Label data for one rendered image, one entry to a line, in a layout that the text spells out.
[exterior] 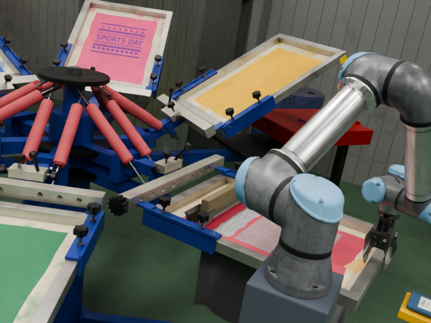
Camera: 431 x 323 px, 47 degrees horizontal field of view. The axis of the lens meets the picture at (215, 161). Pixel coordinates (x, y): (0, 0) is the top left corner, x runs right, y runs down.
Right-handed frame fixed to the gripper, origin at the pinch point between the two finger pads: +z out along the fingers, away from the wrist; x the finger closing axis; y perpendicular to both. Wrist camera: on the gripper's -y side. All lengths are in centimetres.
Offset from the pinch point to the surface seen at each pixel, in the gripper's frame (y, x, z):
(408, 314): 18.4, 15.2, 3.1
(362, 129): -132, -42, -13
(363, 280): 16.5, 0.0, -0.9
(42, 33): -308, -510, 16
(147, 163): 2, -98, -6
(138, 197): 29, -80, -5
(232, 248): 29.2, -40.3, -0.7
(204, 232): 30, -51, -3
